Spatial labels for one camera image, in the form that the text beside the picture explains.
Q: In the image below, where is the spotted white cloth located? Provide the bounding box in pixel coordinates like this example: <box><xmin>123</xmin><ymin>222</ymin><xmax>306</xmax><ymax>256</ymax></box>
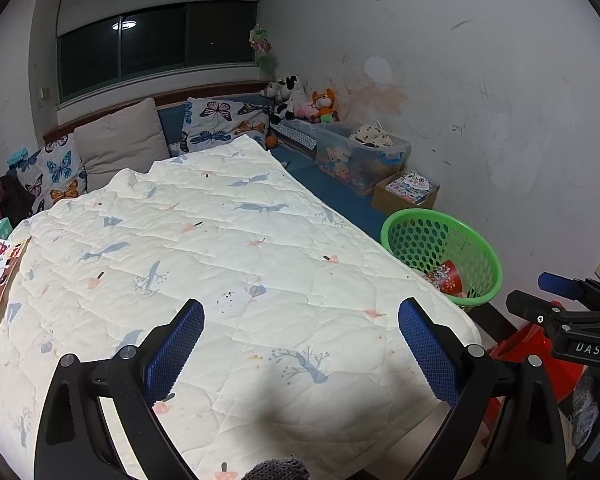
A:
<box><xmin>349</xmin><ymin>121</ymin><xmax>395</xmax><ymax>147</ymax></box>

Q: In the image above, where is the person's left hand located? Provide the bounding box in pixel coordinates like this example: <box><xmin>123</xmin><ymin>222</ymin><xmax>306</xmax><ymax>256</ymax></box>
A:
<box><xmin>244</xmin><ymin>455</ymin><xmax>312</xmax><ymax>480</ymax></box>

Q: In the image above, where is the dark clothes pile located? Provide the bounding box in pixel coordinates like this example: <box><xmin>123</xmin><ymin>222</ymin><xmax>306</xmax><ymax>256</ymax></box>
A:
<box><xmin>0</xmin><ymin>175</ymin><xmax>36</xmax><ymax>226</ymax></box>

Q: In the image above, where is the green plastic basket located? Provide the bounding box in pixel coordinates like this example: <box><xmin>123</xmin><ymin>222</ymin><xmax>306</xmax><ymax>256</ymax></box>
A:
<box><xmin>380</xmin><ymin>209</ymin><xmax>504</xmax><ymax>311</ymax></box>

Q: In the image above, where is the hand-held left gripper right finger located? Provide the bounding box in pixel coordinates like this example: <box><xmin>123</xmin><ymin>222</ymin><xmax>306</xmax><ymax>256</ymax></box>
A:
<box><xmin>397</xmin><ymin>297</ymin><xmax>567</xmax><ymax>480</ymax></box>

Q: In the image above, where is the colourful children's book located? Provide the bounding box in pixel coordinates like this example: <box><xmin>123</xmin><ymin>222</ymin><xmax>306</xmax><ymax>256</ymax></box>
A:
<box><xmin>385</xmin><ymin>172</ymin><xmax>440</xmax><ymax>206</ymax></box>

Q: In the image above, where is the hanging flower decoration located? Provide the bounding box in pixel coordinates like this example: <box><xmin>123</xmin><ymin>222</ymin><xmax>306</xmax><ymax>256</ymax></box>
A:
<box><xmin>249</xmin><ymin>24</ymin><xmax>276</xmax><ymax>73</ymax></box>

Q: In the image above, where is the red plastic stool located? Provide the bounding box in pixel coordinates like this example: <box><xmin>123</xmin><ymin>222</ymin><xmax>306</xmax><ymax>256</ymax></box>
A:
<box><xmin>482</xmin><ymin>300</ymin><xmax>588</xmax><ymax>448</ymax></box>

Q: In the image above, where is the person's right hand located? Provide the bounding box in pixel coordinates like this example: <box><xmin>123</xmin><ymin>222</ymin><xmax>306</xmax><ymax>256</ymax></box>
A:
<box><xmin>571</xmin><ymin>369</ymin><xmax>600</xmax><ymax>452</ymax></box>

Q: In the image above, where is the dark window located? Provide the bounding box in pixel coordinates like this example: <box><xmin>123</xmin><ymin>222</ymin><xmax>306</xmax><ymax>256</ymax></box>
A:
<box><xmin>57</xmin><ymin>0</ymin><xmax>258</xmax><ymax>101</ymax></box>

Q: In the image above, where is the cardboard box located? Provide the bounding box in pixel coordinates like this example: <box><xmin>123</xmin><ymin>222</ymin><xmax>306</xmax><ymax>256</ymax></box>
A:
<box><xmin>371</xmin><ymin>171</ymin><xmax>441</xmax><ymax>213</ymax></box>

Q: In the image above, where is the cow plush toy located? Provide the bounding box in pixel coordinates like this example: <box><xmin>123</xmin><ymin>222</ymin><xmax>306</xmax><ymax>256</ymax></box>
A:
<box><xmin>270</xmin><ymin>74</ymin><xmax>308</xmax><ymax>123</ymax></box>

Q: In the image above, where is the red cartoon paper cup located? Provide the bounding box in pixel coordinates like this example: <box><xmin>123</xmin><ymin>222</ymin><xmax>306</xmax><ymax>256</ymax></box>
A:
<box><xmin>422</xmin><ymin>259</ymin><xmax>467</xmax><ymax>297</ymax></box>

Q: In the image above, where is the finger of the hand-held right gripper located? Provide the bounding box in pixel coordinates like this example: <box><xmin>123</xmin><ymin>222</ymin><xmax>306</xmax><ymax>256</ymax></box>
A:
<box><xmin>539</xmin><ymin>271</ymin><xmax>600</xmax><ymax>312</ymax></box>
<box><xmin>505</xmin><ymin>289</ymin><xmax>600</xmax><ymax>334</ymax></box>

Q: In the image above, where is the long patterned box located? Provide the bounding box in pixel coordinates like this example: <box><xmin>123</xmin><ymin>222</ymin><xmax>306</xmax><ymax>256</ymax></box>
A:
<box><xmin>270</xmin><ymin>119</ymin><xmax>326</xmax><ymax>150</ymax></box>

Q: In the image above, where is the orange fox plush toy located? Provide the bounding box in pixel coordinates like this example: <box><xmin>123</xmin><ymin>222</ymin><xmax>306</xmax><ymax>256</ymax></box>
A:
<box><xmin>310</xmin><ymin>89</ymin><xmax>340</xmax><ymax>123</ymax></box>

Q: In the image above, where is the white butterfly pillow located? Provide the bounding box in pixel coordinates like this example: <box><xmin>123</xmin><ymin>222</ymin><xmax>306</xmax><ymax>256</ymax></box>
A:
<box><xmin>179</xmin><ymin>97</ymin><xmax>273</xmax><ymax>153</ymax></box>
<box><xmin>15</xmin><ymin>135</ymin><xmax>88</xmax><ymax>216</ymax></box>

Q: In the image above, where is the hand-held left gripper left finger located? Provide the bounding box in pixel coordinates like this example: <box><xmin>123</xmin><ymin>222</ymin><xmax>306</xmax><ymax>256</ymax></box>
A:
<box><xmin>34</xmin><ymin>298</ymin><xmax>206</xmax><ymax>480</ymax></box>

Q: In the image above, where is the beige pillow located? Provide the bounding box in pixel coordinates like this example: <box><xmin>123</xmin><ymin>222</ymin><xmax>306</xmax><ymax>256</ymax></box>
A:
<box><xmin>73</xmin><ymin>97</ymin><xmax>171</xmax><ymax>191</ymax></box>

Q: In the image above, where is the clear plastic storage box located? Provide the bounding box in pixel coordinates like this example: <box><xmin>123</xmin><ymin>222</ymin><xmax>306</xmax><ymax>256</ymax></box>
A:
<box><xmin>314</xmin><ymin>121</ymin><xmax>412</xmax><ymax>196</ymax></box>

